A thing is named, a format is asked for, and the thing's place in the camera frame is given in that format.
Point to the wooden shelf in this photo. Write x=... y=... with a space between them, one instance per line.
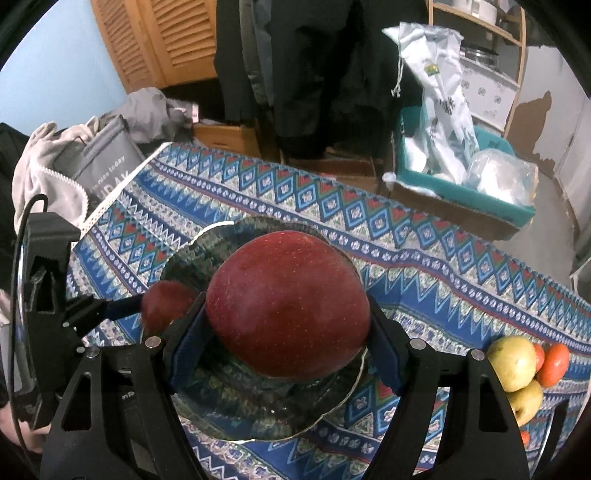
x=519 y=69

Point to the orange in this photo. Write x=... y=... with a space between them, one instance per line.
x=554 y=364

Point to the teal box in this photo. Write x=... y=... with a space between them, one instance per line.
x=461 y=194

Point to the grey fabric bag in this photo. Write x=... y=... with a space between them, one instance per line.
x=106 y=161

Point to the white cloth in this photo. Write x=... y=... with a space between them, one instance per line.
x=41 y=161

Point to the clear plastic bag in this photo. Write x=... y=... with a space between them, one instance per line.
x=501 y=177

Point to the grey garment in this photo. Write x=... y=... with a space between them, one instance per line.
x=147 y=110

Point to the wooden louvered cabinet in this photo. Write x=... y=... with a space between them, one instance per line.
x=161 y=41

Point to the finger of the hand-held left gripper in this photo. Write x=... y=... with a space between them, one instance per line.
x=122 y=308

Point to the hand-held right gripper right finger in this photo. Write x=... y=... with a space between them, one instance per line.
x=384 y=357

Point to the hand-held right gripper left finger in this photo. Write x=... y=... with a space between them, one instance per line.
x=189 y=344

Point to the glass plate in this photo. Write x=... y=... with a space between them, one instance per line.
x=258 y=410

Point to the blue patterned tablecloth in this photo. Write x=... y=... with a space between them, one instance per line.
x=415 y=277

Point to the dark hanging clothes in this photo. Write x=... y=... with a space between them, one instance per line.
x=323 y=69

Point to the white printed bag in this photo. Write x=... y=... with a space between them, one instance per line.
x=443 y=92

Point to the metal pot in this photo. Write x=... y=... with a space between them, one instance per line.
x=480 y=57

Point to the red apple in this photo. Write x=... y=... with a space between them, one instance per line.
x=286 y=304
x=164 y=304

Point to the person's left hand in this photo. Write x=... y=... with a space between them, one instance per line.
x=23 y=434

